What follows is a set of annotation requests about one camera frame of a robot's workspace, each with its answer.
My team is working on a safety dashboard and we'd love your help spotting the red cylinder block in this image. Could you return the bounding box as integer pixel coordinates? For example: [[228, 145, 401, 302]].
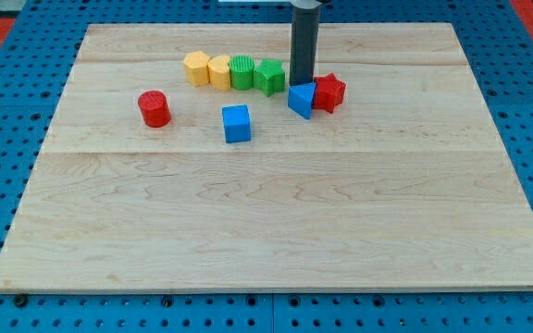
[[138, 90, 171, 128]]

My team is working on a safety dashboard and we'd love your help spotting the blue cube block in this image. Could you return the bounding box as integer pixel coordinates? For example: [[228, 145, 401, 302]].
[[222, 105, 252, 143]]

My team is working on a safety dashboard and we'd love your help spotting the green cylinder block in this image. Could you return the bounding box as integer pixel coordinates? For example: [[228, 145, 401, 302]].
[[229, 55, 254, 91]]

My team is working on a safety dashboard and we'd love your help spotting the yellow cylinder block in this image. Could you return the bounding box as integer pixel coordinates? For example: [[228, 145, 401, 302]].
[[207, 55, 231, 91]]

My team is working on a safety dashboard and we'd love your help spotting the light wooden board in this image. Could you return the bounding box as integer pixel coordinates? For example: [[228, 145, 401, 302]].
[[0, 23, 533, 294]]

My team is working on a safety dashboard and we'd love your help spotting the yellow hexagon block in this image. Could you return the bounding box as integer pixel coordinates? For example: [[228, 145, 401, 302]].
[[183, 51, 211, 86]]

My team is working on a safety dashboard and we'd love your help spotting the red star block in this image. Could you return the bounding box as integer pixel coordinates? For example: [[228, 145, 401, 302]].
[[312, 73, 346, 114]]

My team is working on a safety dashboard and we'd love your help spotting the green star block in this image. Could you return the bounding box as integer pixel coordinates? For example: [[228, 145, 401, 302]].
[[254, 58, 285, 97]]

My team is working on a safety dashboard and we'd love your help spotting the blue triangle block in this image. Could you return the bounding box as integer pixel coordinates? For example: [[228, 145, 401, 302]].
[[288, 82, 316, 119]]

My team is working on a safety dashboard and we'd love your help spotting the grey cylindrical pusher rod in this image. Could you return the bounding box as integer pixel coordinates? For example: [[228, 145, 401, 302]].
[[289, 0, 322, 86]]

